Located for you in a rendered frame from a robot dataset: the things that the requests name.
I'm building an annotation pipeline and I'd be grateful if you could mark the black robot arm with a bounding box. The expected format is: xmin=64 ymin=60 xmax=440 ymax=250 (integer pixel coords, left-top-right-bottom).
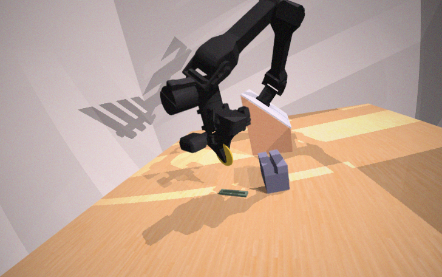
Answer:
xmin=160 ymin=0 xmax=305 ymax=135

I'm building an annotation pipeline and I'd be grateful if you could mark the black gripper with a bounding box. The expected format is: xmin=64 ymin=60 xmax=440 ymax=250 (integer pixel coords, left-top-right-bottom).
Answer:
xmin=179 ymin=100 xmax=235 ymax=163

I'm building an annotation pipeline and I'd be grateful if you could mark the gold coin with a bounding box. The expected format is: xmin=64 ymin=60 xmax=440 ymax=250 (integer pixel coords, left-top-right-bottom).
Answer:
xmin=217 ymin=144 xmax=233 ymax=166

